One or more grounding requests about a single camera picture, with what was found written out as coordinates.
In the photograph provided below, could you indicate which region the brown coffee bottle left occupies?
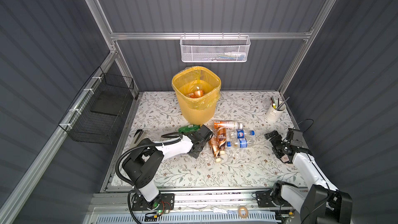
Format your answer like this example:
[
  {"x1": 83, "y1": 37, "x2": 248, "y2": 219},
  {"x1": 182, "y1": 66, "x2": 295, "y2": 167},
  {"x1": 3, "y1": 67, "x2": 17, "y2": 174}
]
[{"x1": 208, "y1": 136, "x2": 221, "y2": 163}]

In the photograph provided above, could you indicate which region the white wire mesh basket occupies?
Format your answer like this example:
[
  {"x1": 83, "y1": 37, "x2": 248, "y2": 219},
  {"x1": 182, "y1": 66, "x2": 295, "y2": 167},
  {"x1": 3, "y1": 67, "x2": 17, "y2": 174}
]
[{"x1": 179, "y1": 34, "x2": 251, "y2": 63}]

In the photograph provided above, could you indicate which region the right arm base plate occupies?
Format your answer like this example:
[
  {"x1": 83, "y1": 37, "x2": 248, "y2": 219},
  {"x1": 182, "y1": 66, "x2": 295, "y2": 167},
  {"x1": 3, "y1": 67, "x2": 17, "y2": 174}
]
[{"x1": 255, "y1": 189, "x2": 279, "y2": 208}]

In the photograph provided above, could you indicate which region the black wire mesh basket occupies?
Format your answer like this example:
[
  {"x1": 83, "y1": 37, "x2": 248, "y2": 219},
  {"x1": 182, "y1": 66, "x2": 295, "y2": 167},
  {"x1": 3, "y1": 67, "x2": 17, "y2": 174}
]
[{"x1": 59, "y1": 68, "x2": 135, "y2": 145}]

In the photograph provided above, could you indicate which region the orange label clear bottle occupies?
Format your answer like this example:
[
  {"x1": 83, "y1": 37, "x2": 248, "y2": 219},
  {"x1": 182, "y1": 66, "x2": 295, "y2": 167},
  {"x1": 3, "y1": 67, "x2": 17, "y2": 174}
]
[{"x1": 194, "y1": 90, "x2": 204, "y2": 98}]

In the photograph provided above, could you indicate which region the small orange soda bottle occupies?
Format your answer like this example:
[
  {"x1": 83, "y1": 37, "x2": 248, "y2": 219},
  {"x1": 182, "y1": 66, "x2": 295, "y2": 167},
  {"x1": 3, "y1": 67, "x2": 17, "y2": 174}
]
[{"x1": 186, "y1": 92, "x2": 196, "y2": 99}]

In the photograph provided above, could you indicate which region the floral table mat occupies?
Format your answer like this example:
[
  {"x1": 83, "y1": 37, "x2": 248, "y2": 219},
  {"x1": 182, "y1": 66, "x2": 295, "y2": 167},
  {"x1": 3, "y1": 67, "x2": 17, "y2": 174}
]
[{"x1": 124, "y1": 91, "x2": 305, "y2": 188}]

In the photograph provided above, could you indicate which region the yellow slatted waste bin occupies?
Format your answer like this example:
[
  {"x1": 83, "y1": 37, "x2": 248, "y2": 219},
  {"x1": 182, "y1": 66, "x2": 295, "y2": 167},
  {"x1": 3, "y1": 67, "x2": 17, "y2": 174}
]
[{"x1": 172, "y1": 66, "x2": 221, "y2": 125}]

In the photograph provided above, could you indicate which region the roll of tape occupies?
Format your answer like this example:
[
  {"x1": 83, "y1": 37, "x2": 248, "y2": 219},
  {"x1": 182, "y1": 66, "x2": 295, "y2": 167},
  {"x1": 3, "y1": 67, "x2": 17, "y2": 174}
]
[{"x1": 237, "y1": 206, "x2": 249, "y2": 219}]

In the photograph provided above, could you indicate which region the white pen holder cup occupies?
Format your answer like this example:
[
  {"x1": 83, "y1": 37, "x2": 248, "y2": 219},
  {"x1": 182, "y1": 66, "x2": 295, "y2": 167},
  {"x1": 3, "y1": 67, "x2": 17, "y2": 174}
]
[{"x1": 266, "y1": 96, "x2": 289, "y2": 122}]

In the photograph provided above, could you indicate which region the green plastic bottle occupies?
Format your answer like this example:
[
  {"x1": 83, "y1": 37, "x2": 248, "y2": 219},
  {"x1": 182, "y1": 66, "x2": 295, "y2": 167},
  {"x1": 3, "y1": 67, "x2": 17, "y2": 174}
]
[{"x1": 178, "y1": 124, "x2": 201, "y2": 134}]

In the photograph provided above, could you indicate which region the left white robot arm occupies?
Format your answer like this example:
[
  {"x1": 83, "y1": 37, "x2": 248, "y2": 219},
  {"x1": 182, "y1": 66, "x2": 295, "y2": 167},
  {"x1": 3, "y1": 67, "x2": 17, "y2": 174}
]
[{"x1": 115, "y1": 125, "x2": 214, "y2": 208}]

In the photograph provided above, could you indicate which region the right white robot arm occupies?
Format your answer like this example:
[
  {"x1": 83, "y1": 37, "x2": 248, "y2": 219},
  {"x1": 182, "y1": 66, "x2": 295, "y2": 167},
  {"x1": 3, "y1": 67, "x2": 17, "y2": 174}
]
[{"x1": 256, "y1": 128, "x2": 352, "y2": 224}]

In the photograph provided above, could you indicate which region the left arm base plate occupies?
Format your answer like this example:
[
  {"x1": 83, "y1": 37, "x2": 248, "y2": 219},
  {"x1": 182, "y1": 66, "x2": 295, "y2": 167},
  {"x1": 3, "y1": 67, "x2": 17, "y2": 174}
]
[{"x1": 131, "y1": 194, "x2": 175, "y2": 211}]

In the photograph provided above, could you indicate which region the brown coffee bottle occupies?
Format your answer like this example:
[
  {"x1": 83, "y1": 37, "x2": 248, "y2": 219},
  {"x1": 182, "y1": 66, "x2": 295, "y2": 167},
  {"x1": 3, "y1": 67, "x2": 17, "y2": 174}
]
[
  {"x1": 208, "y1": 136, "x2": 221, "y2": 163},
  {"x1": 217, "y1": 127, "x2": 227, "y2": 155}
]

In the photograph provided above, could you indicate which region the brown coffee bottle right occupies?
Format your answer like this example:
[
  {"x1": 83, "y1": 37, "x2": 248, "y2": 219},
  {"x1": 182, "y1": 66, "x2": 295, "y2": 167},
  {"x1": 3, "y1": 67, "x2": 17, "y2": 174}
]
[{"x1": 217, "y1": 127, "x2": 227, "y2": 155}]

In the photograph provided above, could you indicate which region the blue label pepsi bottle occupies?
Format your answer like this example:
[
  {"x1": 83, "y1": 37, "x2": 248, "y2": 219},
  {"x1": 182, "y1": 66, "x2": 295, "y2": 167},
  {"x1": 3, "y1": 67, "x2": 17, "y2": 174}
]
[{"x1": 228, "y1": 129, "x2": 255, "y2": 140}]

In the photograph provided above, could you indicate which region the orange white label bottle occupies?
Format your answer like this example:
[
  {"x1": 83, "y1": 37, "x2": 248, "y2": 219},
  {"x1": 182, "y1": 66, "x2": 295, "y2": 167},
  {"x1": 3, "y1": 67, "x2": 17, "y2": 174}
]
[{"x1": 214, "y1": 120, "x2": 244, "y2": 130}]

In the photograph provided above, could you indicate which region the blue label water bottle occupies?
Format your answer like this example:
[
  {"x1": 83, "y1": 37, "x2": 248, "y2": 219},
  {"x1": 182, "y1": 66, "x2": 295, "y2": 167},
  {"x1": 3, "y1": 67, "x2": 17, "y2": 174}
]
[{"x1": 227, "y1": 138, "x2": 253, "y2": 149}]

